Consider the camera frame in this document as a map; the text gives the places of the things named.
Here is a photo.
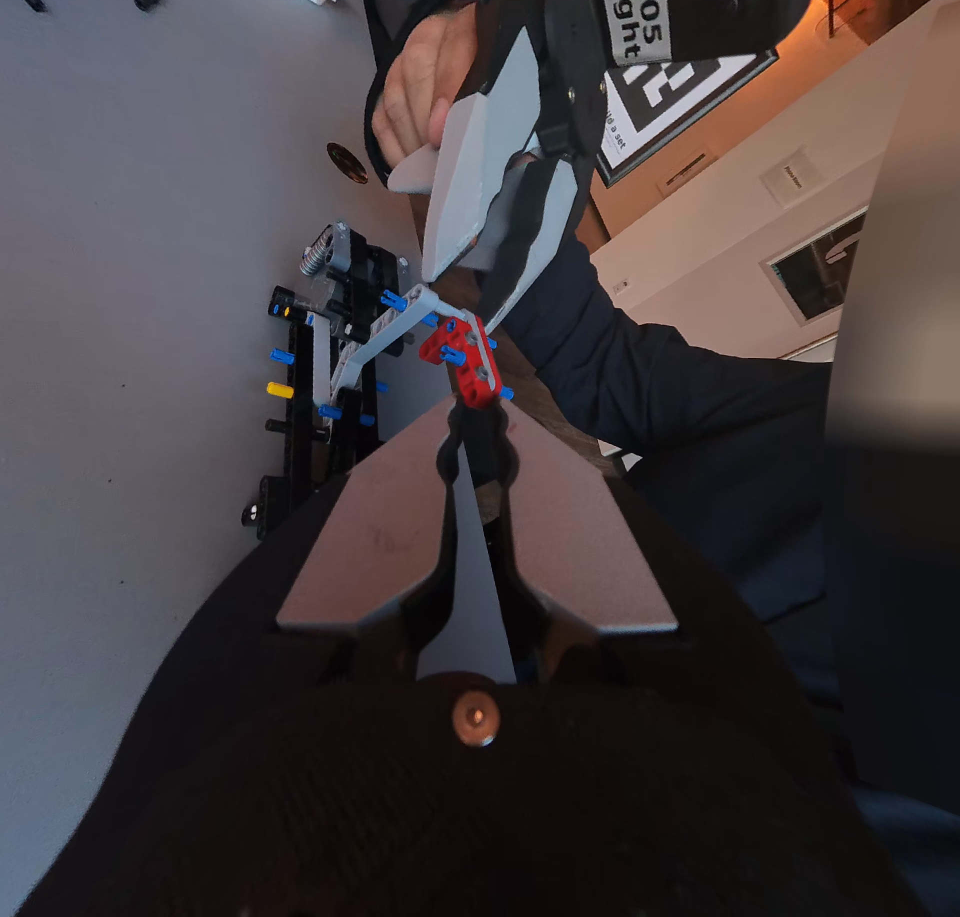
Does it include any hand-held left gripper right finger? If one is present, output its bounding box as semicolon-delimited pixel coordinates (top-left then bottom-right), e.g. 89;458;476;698
463;399;681;637

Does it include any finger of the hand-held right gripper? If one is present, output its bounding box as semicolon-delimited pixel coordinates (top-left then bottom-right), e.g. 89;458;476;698
477;153;580;335
420;26;543;282

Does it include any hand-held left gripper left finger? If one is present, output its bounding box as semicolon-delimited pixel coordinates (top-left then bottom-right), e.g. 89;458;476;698
276;395;462;637

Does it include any black grey red lego assembly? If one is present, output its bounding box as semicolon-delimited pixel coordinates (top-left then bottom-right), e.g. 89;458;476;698
241;219;519;542

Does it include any person's right forearm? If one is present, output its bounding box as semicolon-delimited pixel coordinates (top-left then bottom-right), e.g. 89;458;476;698
498;230;835;483

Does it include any person's right hand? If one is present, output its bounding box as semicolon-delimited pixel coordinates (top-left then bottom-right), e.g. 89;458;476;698
371;4;483;177

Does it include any framed marker sign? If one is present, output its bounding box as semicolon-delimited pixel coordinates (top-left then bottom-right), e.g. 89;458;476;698
596;47;781;189

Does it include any round dark table grommet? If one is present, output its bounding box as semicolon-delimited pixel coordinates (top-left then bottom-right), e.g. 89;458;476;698
326;141;371;186

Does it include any person's dark clothing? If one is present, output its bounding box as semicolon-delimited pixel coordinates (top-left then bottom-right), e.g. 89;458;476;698
618;440;835;626

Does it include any white wall sign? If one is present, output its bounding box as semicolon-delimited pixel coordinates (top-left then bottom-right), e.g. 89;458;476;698
759;146;820;210

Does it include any framed wall window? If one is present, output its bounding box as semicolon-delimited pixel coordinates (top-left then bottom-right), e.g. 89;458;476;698
759;206;871;328

